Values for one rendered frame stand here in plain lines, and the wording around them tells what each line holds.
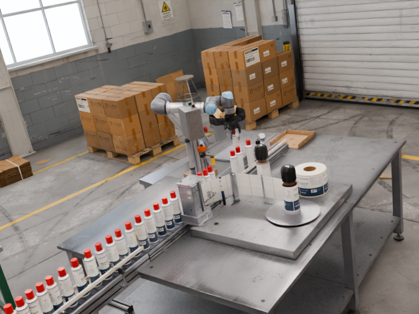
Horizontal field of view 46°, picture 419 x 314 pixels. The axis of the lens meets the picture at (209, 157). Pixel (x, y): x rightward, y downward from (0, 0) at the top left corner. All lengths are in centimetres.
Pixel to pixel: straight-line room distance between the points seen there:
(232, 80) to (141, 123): 146
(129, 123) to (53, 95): 227
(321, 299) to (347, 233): 47
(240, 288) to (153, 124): 456
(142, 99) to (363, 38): 321
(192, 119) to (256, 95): 409
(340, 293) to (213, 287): 111
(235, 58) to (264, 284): 483
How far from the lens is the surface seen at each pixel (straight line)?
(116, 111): 643
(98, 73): 880
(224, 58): 702
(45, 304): 240
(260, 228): 275
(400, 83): 730
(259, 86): 707
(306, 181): 297
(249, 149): 348
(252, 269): 252
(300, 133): 420
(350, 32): 750
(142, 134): 662
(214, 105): 337
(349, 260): 322
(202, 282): 249
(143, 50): 929
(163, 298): 351
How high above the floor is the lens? 226
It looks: 21 degrees down
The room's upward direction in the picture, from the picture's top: 10 degrees counter-clockwise
